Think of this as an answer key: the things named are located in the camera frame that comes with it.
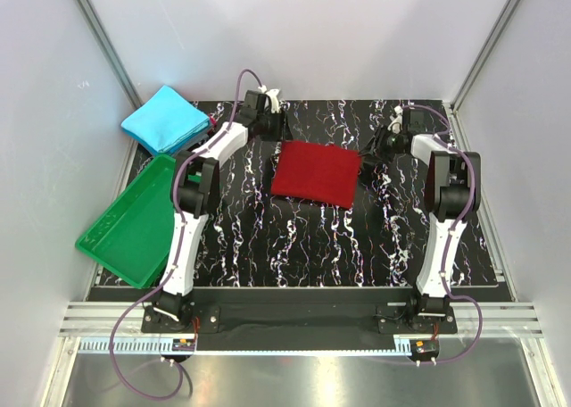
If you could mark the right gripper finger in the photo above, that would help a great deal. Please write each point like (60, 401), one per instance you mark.
(369, 164)
(373, 147)

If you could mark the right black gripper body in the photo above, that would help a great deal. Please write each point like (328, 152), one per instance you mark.
(388, 145)

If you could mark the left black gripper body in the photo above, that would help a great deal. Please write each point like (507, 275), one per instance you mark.
(271, 128)

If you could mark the red t shirt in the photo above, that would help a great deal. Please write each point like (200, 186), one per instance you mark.
(326, 174)

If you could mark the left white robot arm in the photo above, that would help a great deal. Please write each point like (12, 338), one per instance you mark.
(195, 195)

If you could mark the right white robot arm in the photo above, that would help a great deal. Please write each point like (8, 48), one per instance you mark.
(452, 194)

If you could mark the folded grey shirt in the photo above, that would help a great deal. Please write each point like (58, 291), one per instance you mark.
(196, 140)

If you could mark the folded light blue shirt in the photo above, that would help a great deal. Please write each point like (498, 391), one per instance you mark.
(166, 123)

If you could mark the green plastic tray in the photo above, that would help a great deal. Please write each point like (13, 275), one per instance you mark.
(134, 237)

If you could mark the left aluminium frame post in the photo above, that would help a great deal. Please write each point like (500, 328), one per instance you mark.
(95, 25)

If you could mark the aluminium frame post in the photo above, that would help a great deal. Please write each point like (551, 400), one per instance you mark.
(95, 25)
(501, 23)

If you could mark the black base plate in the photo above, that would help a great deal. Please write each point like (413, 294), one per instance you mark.
(339, 315)

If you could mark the right aluminium frame post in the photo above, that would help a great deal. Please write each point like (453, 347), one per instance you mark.
(501, 23)

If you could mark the white slotted cable duct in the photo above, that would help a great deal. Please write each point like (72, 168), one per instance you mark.
(173, 346)

